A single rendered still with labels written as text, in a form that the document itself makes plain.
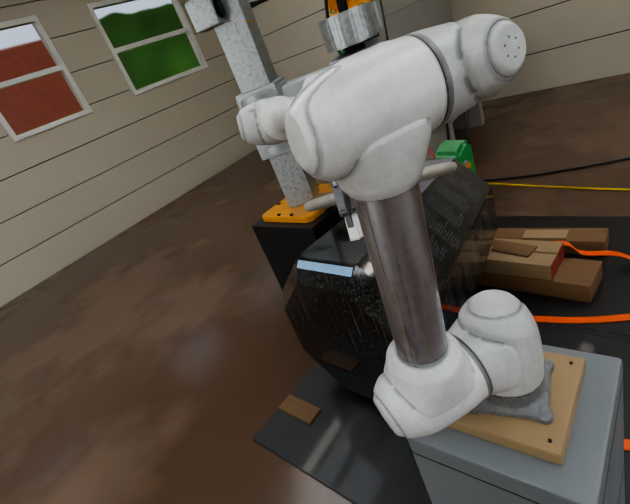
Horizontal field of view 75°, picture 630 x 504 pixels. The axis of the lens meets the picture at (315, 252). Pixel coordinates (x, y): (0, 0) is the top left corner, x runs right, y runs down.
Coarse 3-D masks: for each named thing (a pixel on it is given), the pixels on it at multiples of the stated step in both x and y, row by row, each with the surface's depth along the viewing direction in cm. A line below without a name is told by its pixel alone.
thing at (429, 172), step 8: (424, 168) 109; (432, 168) 110; (440, 168) 112; (448, 168) 114; (456, 168) 121; (424, 176) 109; (432, 176) 140; (312, 200) 121; (320, 200) 117; (328, 200) 115; (312, 208) 123; (320, 208) 143
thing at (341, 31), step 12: (348, 12) 154; (360, 12) 155; (372, 12) 160; (324, 24) 160; (336, 24) 157; (348, 24) 156; (360, 24) 156; (372, 24) 160; (324, 36) 164; (336, 36) 159; (348, 36) 158; (360, 36) 158; (372, 36) 161; (336, 48) 162; (348, 48) 168; (360, 48) 168
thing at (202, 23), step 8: (192, 0) 215; (200, 0) 214; (208, 0) 214; (216, 0) 215; (192, 8) 217; (200, 8) 216; (208, 8) 216; (216, 8) 216; (192, 16) 219; (200, 16) 218; (208, 16) 218; (216, 16) 217; (224, 16) 221; (200, 24) 220; (208, 24) 220; (216, 24) 219; (200, 32) 223
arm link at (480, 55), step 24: (456, 24) 53; (480, 24) 50; (504, 24) 49; (432, 48) 51; (456, 48) 51; (480, 48) 49; (504, 48) 49; (456, 72) 51; (480, 72) 50; (504, 72) 50; (456, 96) 53; (480, 96) 54
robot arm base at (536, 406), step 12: (492, 396) 94; (528, 396) 91; (540, 396) 92; (480, 408) 96; (492, 408) 95; (504, 408) 93; (516, 408) 92; (528, 408) 91; (540, 408) 90; (540, 420) 89; (552, 420) 89
